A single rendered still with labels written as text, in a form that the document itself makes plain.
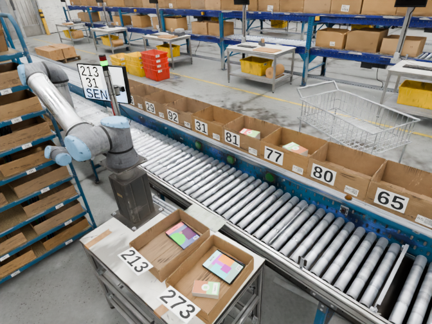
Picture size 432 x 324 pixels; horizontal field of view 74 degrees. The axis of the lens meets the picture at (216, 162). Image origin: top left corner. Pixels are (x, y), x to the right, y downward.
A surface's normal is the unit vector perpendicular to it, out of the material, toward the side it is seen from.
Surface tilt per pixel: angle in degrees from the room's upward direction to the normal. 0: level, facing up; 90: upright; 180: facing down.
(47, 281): 0
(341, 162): 89
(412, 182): 89
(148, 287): 0
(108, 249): 0
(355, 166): 89
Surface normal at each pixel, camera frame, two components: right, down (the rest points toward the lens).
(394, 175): -0.68, 0.42
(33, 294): -0.05, -0.84
